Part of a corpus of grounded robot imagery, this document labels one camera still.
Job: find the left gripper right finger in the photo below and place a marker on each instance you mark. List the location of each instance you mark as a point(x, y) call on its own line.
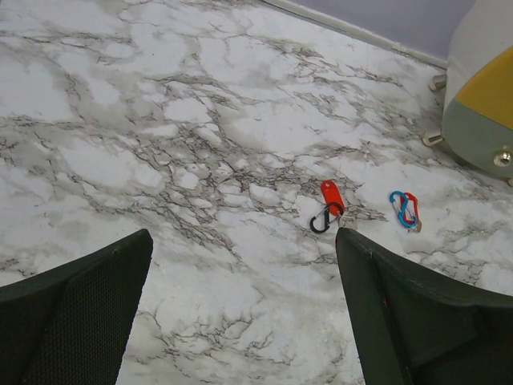
point(413, 325)

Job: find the black S carabiner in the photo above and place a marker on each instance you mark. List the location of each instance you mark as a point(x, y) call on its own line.
point(322, 220)

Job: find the red key tag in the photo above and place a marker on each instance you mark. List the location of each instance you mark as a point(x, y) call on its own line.
point(331, 193)

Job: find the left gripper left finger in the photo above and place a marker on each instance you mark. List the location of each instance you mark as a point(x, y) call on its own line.
point(71, 324)

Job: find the blue S carabiner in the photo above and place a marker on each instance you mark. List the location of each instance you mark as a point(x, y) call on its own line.
point(395, 199)

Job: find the round three-drawer mini cabinet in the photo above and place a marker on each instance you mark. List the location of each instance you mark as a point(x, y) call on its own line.
point(477, 113)

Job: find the red tagged key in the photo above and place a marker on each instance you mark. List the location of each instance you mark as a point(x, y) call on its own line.
point(410, 215)

